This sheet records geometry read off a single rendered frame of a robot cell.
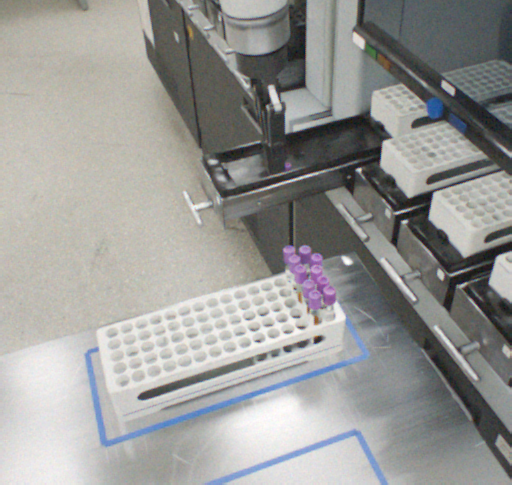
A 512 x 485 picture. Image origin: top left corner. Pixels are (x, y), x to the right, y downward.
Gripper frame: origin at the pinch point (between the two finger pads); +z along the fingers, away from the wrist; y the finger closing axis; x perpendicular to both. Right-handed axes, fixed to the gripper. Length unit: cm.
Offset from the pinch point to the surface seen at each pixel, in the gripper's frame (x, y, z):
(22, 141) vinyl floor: 73, 161, 86
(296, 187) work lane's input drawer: -3.6, 1.4, 9.9
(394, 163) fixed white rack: -19.2, -5.3, 4.8
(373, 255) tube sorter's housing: -14.4, -8.1, 23.1
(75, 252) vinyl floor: 55, 83, 86
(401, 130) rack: -25.6, 5.3, 7.2
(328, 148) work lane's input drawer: -12.5, 8.6, 9.3
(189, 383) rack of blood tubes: 22.6, -35.1, 2.9
